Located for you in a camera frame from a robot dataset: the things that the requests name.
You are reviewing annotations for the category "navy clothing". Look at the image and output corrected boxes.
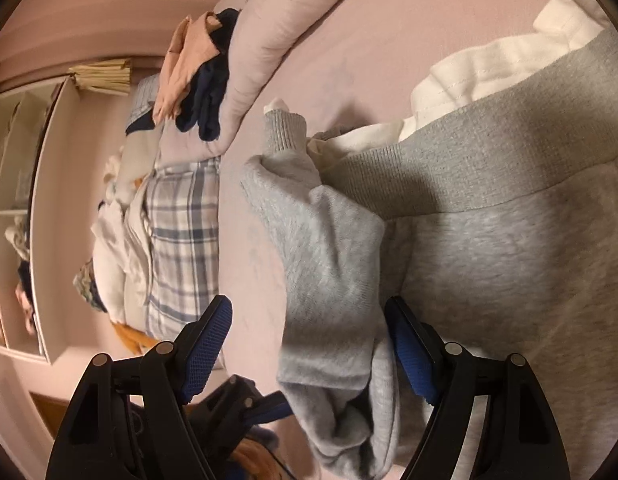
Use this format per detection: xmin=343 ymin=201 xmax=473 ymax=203
xmin=175 ymin=8 xmax=240 ymax=142

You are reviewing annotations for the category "plaid checked cloth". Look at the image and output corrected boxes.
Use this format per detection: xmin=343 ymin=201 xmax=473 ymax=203
xmin=144 ymin=157 xmax=226 ymax=371

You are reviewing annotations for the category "grey sweatshirt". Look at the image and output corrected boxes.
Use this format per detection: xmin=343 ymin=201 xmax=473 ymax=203
xmin=239 ymin=0 xmax=618 ymax=480

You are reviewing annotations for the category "pink duvet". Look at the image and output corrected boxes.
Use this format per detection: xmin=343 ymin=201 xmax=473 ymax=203
xmin=156 ymin=0 xmax=390 ymax=171

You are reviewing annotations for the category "blue striped cloth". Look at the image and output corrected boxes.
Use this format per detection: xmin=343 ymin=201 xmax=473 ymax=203
xmin=126 ymin=74 xmax=162 ymax=135

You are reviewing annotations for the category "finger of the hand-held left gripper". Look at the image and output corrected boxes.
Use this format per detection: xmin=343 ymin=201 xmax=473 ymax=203
xmin=199 ymin=374 xmax=294 ymax=461

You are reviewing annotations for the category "orange cloth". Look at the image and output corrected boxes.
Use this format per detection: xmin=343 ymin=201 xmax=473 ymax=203
xmin=114 ymin=322 xmax=160 ymax=357

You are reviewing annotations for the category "white garment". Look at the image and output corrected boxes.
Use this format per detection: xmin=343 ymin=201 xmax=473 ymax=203
xmin=216 ymin=0 xmax=590 ymax=480

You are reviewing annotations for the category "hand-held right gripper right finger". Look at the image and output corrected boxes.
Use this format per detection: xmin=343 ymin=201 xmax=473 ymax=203
xmin=384 ymin=295 xmax=572 ymax=480

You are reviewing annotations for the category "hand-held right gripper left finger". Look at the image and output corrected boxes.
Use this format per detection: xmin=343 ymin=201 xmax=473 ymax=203
xmin=45 ymin=294 xmax=234 ymax=480

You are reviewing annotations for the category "pile of white clothes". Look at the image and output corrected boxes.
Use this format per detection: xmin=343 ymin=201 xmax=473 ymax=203
xmin=91 ymin=150 xmax=154 ymax=326

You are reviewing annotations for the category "peach cloth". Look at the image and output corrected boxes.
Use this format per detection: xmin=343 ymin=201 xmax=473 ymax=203
xmin=153 ymin=12 xmax=224 ymax=123

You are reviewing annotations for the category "white open shelf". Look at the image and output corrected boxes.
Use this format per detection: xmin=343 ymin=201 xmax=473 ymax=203
xmin=0 ymin=75 xmax=82 ymax=365

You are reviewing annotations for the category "straw-coloured tassel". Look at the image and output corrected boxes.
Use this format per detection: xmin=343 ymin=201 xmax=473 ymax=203
xmin=69 ymin=59 xmax=133 ymax=96

